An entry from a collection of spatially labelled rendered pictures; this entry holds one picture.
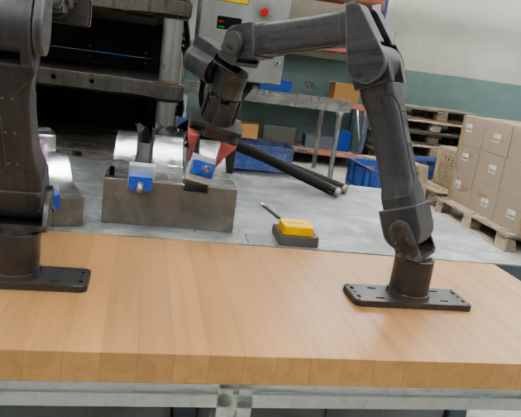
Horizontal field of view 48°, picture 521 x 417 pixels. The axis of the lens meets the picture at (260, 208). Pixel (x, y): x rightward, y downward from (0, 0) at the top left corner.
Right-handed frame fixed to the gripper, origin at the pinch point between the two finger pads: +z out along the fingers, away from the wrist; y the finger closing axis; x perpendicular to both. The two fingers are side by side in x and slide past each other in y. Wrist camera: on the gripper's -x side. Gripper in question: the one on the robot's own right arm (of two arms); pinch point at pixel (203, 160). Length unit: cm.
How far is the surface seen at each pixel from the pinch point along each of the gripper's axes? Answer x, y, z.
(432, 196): -380, -279, 165
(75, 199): 10.0, 21.2, 10.1
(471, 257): 8, -60, 1
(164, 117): -67, 6, 24
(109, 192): 5.6, 15.8, 9.4
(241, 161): -332, -76, 163
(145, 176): 6.4, 10.2, 3.5
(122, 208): 6.4, 12.6, 11.6
